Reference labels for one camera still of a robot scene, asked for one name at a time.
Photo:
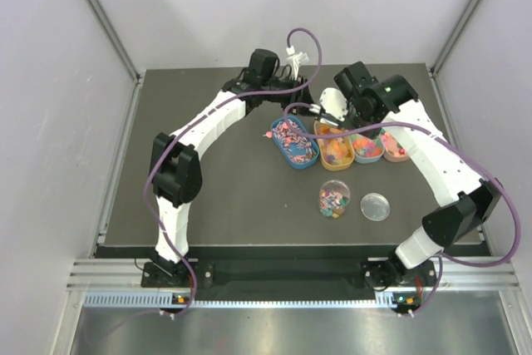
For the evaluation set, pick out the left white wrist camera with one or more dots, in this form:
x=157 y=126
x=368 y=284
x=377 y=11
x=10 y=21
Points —
x=295 y=60

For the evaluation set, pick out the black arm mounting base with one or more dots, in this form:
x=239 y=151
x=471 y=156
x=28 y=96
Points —
x=214 y=273

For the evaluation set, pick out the blue tray of lollipops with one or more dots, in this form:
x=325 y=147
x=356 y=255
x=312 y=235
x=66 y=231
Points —
x=299 y=151

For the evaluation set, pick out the light blue tray of gummies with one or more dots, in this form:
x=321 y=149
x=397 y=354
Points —
x=366 y=150

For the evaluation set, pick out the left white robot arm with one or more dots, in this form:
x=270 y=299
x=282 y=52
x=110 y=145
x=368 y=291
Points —
x=175 y=172

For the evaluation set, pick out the pink tray of star candies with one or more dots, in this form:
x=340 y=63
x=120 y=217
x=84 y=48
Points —
x=393 y=151

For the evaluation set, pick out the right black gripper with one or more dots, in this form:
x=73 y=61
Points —
x=371 y=134

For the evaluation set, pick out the clear round jar lid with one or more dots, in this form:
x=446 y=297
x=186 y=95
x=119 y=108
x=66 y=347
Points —
x=375 y=207

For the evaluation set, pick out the clear plastic jar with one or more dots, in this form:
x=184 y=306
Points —
x=333 y=199

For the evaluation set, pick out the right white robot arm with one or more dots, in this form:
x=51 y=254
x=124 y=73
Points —
x=465 y=199

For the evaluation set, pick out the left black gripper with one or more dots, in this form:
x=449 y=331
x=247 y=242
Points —
x=300 y=91

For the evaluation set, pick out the yellow tray of popsicle candies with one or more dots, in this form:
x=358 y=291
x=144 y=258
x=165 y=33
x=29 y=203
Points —
x=337 y=153

